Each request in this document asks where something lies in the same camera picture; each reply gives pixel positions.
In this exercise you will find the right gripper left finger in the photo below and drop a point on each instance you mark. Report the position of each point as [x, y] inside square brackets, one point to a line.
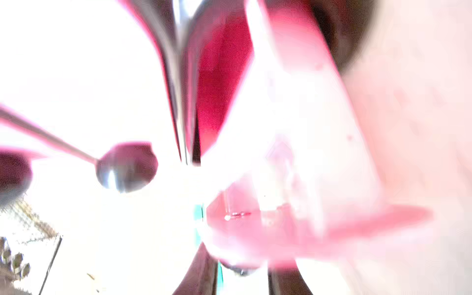
[202, 275]

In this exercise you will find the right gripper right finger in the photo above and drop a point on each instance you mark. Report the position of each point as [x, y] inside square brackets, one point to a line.
[287, 282]

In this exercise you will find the black pink drawer cabinet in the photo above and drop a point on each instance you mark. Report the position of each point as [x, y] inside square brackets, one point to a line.
[394, 125]

